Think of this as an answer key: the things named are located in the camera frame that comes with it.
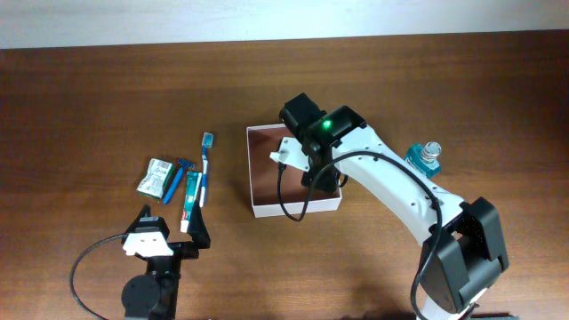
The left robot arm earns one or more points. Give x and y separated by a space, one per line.
154 294

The blue Listerine mouthwash bottle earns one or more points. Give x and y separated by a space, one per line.
424 158

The blue white toothbrush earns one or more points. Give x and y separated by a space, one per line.
207 142

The green white toothpaste tube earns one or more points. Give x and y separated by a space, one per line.
193 187

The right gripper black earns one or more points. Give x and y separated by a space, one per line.
328 181

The blue disposable razor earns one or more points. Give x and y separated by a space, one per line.
184 164

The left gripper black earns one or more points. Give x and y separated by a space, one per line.
198 234

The green white soap packet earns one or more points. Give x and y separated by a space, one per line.
154 183

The white square cardboard box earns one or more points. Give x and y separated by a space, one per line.
263 172

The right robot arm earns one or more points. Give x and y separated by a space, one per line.
463 251

